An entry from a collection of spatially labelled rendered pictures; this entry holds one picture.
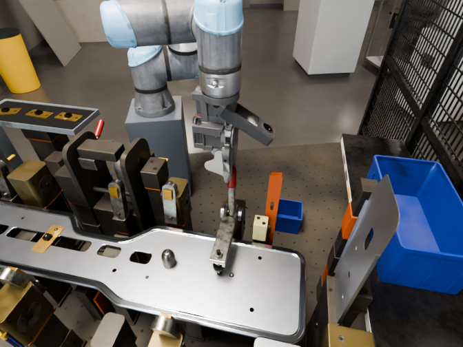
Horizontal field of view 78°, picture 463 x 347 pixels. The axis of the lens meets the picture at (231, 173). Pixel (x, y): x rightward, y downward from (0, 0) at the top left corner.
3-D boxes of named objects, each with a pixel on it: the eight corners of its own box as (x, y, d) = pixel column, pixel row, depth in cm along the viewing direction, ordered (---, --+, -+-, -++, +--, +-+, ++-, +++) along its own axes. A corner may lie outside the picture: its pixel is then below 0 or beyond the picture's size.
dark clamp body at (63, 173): (94, 251, 108) (52, 175, 83) (110, 226, 116) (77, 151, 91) (111, 255, 106) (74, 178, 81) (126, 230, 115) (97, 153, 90)
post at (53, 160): (87, 241, 111) (43, 160, 85) (94, 230, 114) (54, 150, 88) (98, 243, 110) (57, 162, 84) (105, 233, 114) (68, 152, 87)
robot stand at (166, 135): (150, 172, 142) (131, 98, 116) (190, 169, 144) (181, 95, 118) (146, 201, 127) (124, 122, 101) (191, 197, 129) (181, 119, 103)
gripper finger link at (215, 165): (207, 178, 66) (206, 143, 61) (232, 182, 65) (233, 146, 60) (203, 186, 63) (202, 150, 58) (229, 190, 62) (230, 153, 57)
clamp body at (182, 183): (175, 268, 102) (158, 195, 78) (185, 244, 110) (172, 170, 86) (193, 272, 101) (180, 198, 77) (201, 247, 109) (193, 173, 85)
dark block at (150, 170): (163, 258, 105) (139, 171, 77) (170, 242, 110) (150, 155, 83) (176, 260, 104) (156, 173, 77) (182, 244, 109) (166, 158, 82)
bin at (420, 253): (378, 282, 63) (401, 248, 54) (359, 188, 85) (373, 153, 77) (460, 297, 60) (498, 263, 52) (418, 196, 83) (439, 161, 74)
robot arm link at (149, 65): (133, 78, 106) (124, 40, 97) (169, 75, 109) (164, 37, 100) (133, 92, 97) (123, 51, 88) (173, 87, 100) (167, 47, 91)
